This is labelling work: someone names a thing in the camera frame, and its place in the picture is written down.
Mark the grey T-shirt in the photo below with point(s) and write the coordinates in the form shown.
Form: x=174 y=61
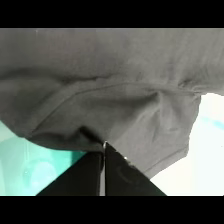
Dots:
x=110 y=83

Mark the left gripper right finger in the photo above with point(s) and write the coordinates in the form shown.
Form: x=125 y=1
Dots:
x=128 y=180

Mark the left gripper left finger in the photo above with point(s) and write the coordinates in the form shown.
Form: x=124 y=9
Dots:
x=83 y=178

